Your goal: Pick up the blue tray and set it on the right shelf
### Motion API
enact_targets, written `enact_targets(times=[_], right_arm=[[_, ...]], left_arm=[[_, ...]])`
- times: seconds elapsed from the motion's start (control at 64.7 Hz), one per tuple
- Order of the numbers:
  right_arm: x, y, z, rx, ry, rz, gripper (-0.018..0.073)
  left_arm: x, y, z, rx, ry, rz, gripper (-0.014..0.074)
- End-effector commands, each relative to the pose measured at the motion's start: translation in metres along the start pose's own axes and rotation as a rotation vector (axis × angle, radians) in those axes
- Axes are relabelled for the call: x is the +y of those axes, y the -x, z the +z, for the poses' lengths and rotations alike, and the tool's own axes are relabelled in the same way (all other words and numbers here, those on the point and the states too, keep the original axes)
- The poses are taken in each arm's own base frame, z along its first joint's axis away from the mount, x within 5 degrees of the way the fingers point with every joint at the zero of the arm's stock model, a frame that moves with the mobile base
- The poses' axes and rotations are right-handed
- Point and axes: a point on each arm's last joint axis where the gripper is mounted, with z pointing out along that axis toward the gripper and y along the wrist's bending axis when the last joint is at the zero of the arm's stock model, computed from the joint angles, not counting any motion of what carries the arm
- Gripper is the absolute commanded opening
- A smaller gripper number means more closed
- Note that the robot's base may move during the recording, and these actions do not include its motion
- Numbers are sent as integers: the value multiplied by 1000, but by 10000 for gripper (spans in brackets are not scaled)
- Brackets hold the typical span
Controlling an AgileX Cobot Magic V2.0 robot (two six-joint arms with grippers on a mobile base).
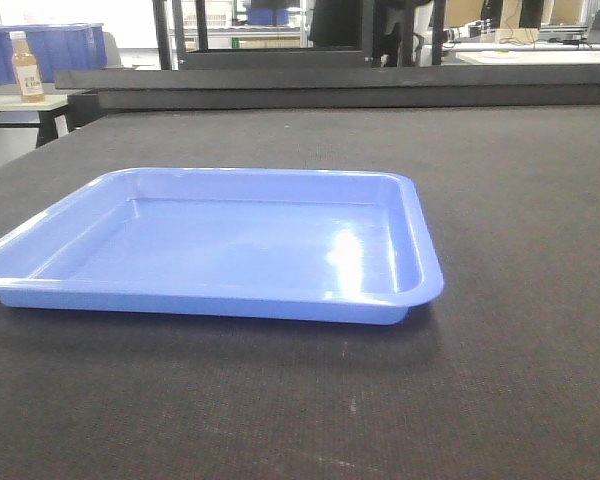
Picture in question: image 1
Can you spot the blue plastic tray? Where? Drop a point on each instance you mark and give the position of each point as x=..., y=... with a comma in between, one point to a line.
x=315, y=245

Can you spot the white desk in background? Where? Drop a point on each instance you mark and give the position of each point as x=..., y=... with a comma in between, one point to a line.
x=539, y=53

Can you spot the blue storage crate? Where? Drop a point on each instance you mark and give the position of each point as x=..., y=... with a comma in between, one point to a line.
x=78, y=46

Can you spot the orange juice bottle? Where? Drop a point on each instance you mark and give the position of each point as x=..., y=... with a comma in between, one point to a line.
x=26, y=69

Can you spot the small white side table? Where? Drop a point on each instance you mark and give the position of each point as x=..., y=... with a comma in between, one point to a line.
x=47, y=111

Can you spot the black metal frame rack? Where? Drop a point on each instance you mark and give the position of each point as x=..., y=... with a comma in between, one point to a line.
x=248, y=79

